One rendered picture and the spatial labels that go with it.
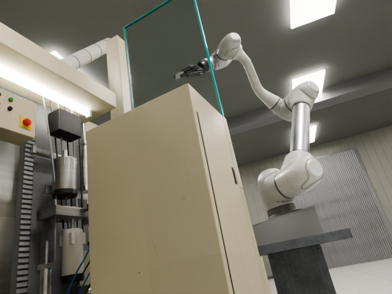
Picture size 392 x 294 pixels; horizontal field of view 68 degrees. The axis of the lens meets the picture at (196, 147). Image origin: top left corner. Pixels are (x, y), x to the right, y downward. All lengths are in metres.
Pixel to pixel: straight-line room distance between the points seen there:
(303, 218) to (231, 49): 1.03
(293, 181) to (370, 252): 8.41
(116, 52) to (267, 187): 1.63
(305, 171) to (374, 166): 8.87
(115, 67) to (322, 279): 2.00
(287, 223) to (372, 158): 8.93
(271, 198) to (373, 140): 9.07
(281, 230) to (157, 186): 0.69
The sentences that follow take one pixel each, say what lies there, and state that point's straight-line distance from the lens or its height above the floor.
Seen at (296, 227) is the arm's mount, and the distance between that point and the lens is 1.50.
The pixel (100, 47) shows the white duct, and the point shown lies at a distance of 2.91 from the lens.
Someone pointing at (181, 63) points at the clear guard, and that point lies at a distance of 1.73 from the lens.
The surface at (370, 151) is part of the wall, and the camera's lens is 10.40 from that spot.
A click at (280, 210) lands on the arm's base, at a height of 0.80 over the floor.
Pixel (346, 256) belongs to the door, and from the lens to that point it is 9.72.
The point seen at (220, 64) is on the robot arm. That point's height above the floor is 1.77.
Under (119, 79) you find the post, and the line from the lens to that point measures 2.37.
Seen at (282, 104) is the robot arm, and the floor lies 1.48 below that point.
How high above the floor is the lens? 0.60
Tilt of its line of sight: 23 degrees up
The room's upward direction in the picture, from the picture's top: 11 degrees counter-clockwise
